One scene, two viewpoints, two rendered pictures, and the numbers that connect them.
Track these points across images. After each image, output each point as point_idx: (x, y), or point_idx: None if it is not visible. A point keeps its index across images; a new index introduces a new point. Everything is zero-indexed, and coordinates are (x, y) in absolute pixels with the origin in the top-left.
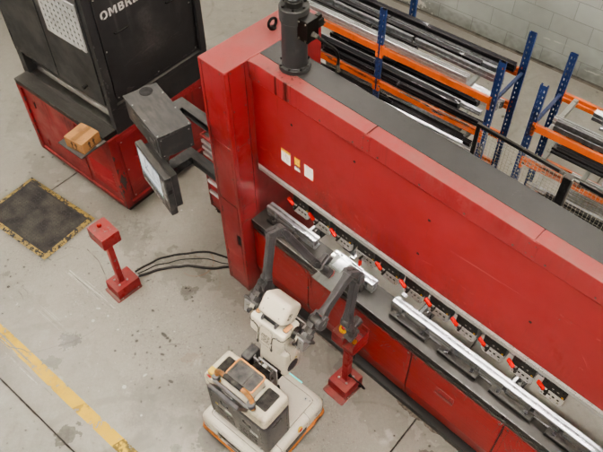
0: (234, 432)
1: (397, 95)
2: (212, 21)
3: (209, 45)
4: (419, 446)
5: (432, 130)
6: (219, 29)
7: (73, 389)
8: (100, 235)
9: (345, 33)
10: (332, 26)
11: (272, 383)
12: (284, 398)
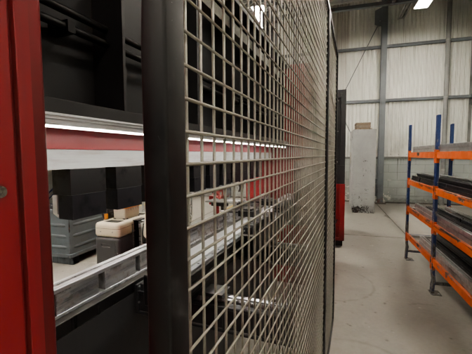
0: None
1: (442, 195)
2: (428, 229)
3: (409, 232)
4: None
5: (463, 229)
6: (426, 231)
7: None
8: (213, 195)
9: (424, 154)
10: (421, 154)
11: (129, 222)
12: (115, 223)
